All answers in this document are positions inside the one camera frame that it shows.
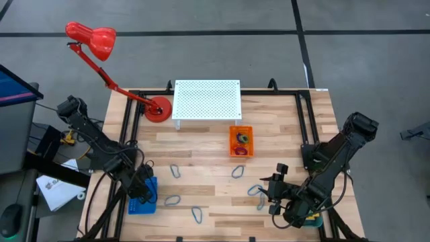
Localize red desk lamp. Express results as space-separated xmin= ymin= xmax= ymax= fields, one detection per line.
xmin=64 ymin=21 xmax=173 ymax=123

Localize grey chair base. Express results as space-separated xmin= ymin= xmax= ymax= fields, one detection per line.
xmin=399 ymin=122 xmax=430 ymax=141

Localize white perforated metal shelf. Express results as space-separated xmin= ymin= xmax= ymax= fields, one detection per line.
xmin=171 ymin=79 xmax=243 ymax=130

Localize black metal table frame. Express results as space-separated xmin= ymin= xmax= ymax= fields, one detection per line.
xmin=77 ymin=79 xmax=370 ymax=242

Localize computer monitor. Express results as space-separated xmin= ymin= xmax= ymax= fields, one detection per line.
xmin=0 ymin=63 xmax=44 ymax=108

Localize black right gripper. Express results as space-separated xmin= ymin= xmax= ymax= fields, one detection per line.
xmin=259 ymin=163 xmax=290 ymax=216

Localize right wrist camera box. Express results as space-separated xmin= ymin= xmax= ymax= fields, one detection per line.
xmin=273 ymin=181 xmax=287 ymax=202

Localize black computer mouse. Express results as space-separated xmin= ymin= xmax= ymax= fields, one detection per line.
xmin=0 ymin=203 xmax=24 ymax=239

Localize blue plastic basket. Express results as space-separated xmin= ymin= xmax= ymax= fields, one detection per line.
xmin=128 ymin=176 xmax=159 ymax=215

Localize orange plastic basket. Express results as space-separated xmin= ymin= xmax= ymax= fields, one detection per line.
xmin=228 ymin=125 xmax=255 ymax=158

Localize teal plastic bin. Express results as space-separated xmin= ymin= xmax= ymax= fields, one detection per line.
xmin=300 ymin=211 xmax=324 ymax=229

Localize yellow clamp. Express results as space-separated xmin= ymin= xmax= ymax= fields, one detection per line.
xmin=60 ymin=130 xmax=77 ymax=146

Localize white paper sheets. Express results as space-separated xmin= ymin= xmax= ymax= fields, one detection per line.
xmin=36 ymin=159 xmax=87 ymax=212

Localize grey computer case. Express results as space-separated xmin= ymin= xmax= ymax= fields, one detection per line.
xmin=0 ymin=100 xmax=38 ymax=175

